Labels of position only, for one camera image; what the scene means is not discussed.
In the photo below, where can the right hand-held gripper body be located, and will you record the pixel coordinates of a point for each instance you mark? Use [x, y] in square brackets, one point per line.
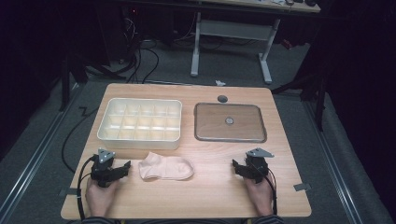
[257, 168]

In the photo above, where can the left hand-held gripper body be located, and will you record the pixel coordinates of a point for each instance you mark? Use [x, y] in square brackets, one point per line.
[104, 171]

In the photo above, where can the pale pink sock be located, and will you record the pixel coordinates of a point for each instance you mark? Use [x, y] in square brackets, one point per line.
[165, 168]

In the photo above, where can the person's right hand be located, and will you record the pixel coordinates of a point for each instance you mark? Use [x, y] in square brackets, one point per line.
[260, 196]

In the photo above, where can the person's left hand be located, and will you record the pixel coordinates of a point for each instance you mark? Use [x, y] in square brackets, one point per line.
[99, 199]

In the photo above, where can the grey tape strip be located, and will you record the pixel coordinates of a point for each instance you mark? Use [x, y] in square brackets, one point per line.
[70, 191]
[302, 187]

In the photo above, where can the white divided storage box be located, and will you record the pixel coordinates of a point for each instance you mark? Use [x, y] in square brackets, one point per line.
[140, 123]

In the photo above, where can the round grey table grommet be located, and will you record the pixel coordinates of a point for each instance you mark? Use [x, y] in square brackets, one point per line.
[222, 99]

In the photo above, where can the crumpled white paper scrap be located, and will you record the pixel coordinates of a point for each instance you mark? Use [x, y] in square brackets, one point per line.
[220, 83]

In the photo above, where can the black metal stand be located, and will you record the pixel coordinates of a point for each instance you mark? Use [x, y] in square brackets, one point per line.
[65, 81]
[319, 99]

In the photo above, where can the white-legged wooden desk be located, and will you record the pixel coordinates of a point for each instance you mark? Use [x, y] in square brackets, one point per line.
[233, 29]

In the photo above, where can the metal floor rail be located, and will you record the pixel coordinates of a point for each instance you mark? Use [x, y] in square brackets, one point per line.
[37, 155]
[333, 161]

